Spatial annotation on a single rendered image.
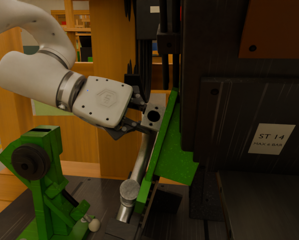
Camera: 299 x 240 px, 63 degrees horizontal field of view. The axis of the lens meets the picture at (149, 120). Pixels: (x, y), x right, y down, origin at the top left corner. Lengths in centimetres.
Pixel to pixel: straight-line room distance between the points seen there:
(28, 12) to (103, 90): 19
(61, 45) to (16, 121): 49
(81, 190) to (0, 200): 25
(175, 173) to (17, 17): 38
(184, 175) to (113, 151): 46
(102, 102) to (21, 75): 16
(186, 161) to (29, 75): 34
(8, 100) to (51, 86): 49
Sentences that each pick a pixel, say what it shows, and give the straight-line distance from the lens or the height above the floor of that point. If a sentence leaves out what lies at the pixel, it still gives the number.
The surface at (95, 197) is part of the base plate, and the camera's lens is 78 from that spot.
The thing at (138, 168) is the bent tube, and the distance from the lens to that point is 58.
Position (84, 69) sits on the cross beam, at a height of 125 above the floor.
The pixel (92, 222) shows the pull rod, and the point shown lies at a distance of 61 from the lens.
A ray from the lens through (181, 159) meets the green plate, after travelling 43.
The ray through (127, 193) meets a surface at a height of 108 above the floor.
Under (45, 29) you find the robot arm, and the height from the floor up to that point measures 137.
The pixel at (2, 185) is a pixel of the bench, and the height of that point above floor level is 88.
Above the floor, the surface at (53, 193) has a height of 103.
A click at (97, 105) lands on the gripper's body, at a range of 49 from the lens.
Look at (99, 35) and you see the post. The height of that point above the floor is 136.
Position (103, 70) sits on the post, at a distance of 80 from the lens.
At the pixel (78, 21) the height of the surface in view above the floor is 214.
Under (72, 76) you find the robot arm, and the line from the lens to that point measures 51.
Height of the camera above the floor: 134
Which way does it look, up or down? 18 degrees down
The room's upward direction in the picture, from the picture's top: straight up
